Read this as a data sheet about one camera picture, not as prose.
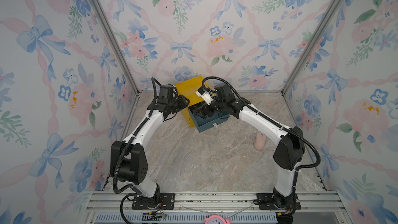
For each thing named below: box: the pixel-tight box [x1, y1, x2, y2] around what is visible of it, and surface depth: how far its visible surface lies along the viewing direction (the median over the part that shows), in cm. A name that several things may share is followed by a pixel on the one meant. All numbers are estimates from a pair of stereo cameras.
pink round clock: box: [204, 214, 232, 224], surface depth 69 cm
